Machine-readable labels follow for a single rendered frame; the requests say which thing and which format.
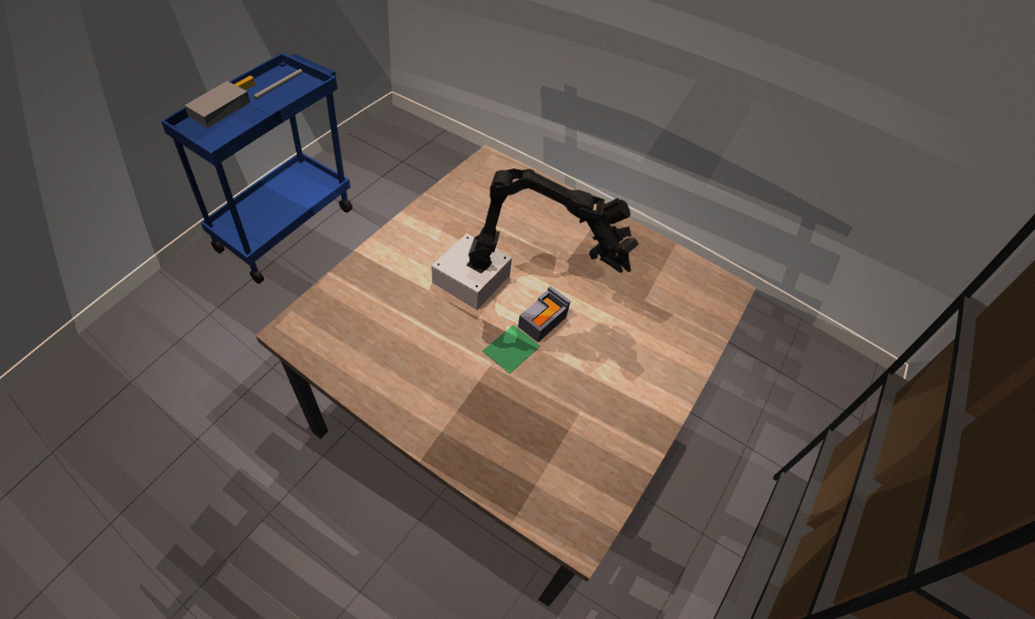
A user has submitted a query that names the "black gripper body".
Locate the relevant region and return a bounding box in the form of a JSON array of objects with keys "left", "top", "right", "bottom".
[{"left": 589, "top": 225, "right": 639, "bottom": 259}]

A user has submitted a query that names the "orange l-shaped part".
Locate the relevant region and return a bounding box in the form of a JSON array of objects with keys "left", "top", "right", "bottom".
[{"left": 533, "top": 298, "right": 560, "bottom": 327}]

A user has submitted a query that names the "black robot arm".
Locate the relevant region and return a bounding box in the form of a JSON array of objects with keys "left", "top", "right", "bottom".
[{"left": 467, "top": 169, "right": 630, "bottom": 273}]

